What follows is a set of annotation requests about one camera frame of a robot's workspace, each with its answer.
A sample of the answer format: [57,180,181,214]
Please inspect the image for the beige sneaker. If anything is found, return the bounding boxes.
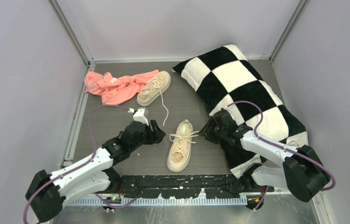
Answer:
[137,71,171,126]
[167,119,198,173]

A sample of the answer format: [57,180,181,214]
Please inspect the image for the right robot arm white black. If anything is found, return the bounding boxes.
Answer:
[198,109,335,202]

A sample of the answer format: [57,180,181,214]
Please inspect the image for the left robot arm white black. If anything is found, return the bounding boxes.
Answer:
[24,120,166,223]

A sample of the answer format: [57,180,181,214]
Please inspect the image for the black white checkered pillow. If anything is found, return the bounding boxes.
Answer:
[172,43,309,179]

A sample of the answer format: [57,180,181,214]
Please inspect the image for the pink cloth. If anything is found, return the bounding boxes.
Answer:
[84,70,159,105]

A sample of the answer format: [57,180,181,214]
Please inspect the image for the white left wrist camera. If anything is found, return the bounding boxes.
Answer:
[127,107,149,126]

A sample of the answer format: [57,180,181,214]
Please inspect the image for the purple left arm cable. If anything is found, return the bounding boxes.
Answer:
[22,104,143,224]

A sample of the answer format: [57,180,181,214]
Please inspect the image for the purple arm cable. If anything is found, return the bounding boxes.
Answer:
[227,100,337,211]
[22,104,143,224]

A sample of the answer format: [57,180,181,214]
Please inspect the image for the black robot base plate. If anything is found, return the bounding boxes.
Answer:
[100,175,264,199]

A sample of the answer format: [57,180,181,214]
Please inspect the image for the aluminium front rail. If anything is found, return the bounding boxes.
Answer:
[42,174,325,207]

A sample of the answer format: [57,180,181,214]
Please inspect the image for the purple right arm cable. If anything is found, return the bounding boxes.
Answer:
[227,100,337,211]

